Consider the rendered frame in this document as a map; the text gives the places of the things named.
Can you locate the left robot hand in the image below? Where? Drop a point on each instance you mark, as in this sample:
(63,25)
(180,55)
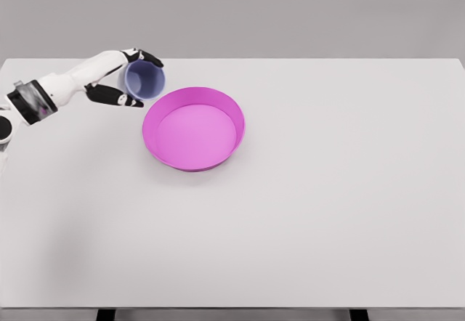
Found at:
(95,66)

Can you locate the lavender blue cup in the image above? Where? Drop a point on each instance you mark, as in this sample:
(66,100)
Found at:
(145,81)

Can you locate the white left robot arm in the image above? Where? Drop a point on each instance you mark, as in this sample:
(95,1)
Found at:
(34,96)

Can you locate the pink round plate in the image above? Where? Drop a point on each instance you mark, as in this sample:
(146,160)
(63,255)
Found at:
(194,130)

